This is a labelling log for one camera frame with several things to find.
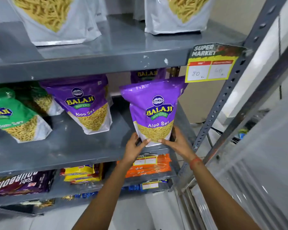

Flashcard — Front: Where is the person's right hand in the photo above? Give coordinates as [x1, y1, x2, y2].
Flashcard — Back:
[158, 126, 199, 164]

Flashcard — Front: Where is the person's left hand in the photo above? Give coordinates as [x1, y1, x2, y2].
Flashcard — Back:
[122, 132, 151, 166]

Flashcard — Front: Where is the purple snack pouch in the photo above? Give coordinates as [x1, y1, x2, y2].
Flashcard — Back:
[130, 69, 167, 84]
[40, 75, 113, 135]
[119, 76, 188, 147]

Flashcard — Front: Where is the person's right forearm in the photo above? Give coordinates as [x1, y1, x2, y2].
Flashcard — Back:
[191, 160, 263, 230]

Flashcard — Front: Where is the person's left forearm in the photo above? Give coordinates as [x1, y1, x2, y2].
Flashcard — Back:
[72, 160, 135, 230]

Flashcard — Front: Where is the small yellow price label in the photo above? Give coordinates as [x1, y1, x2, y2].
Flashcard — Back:
[142, 181, 159, 190]
[133, 154, 158, 166]

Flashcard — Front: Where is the orange biscuit packet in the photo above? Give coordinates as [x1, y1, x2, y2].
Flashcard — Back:
[117, 154, 172, 179]

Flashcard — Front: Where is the orange wrist thread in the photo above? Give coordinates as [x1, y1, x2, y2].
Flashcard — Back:
[189, 157, 203, 170]

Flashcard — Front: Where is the yellow biscuit packet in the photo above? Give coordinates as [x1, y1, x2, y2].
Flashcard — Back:
[64, 173, 103, 184]
[60, 164, 96, 176]

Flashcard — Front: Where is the blue gold biscuit packet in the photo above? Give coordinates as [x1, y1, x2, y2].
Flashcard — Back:
[62, 192, 99, 201]

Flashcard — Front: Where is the yellow black price card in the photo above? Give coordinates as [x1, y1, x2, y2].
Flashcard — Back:
[185, 43, 247, 83]

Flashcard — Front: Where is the grey metal shelving rack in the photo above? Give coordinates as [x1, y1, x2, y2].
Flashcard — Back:
[0, 0, 288, 216]

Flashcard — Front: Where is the green snack pouch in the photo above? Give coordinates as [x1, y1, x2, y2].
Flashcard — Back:
[0, 86, 53, 143]
[30, 81, 64, 116]

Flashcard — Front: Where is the gold snack packet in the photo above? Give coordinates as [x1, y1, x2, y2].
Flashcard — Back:
[20, 199, 56, 209]

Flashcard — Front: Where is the white snack pouch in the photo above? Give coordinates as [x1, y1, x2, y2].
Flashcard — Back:
[7, 0, 103, 47]
[144, 0, 217, 36]
[94, 0, 108, 23]

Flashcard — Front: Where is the dark purple biscuit packet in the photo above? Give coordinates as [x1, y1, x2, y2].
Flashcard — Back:
[0, 170, 56, 196]

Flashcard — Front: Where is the black cable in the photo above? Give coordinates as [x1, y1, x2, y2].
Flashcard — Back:
[208, 126, 240, 144]

